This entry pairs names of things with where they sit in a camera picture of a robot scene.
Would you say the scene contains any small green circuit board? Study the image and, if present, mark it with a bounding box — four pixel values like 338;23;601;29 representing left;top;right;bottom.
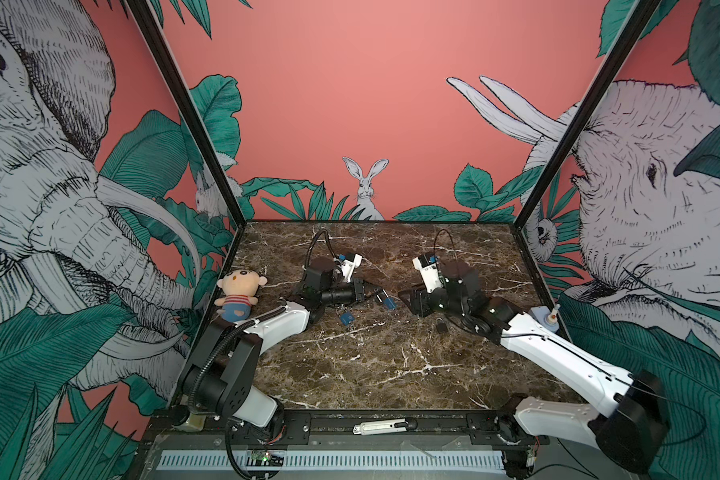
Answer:
246;450;285;469

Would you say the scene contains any black frame post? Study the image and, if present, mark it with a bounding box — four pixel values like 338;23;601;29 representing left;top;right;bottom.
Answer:
125;0;247;226
514;0;662;229

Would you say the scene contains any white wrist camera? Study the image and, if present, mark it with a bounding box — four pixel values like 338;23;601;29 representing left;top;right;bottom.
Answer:
412;251;443;293
334;253;363;283

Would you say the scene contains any white slotted cable duct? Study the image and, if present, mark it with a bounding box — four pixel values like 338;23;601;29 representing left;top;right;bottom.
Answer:
156;450;505;473

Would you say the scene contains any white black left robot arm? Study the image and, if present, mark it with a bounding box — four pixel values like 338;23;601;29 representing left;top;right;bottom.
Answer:
177;254;382;431

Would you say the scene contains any black left frame post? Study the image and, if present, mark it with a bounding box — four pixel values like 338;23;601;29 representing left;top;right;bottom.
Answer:
125;0;247;226

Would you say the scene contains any blue padlock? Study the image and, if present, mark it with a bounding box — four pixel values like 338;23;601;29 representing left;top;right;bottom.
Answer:
378;290;397;311
339;311;356;326

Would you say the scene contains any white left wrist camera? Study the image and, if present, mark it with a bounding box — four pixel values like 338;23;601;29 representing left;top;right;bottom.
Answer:
334;253;363;283

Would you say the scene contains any black padlock front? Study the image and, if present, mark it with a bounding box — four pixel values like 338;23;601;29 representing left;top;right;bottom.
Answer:
436;321;449;335

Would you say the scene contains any black right frame post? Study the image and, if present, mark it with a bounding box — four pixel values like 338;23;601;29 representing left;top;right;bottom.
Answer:
514;0;662;229

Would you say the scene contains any black front mounting rail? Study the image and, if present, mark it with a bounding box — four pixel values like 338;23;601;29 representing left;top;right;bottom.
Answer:
143;409;537;450

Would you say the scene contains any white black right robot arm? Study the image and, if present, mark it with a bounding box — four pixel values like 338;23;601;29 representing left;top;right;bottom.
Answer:
399;253;670;474

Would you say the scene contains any plush doll striped shirt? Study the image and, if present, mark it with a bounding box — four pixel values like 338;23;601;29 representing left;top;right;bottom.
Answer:
214;269;268;323

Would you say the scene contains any white utility knife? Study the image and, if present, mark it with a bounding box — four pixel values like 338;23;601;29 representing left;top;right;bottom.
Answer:
352;418;418;436

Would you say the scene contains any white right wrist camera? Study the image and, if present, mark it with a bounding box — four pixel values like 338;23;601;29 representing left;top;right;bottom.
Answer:
412;251;443;293

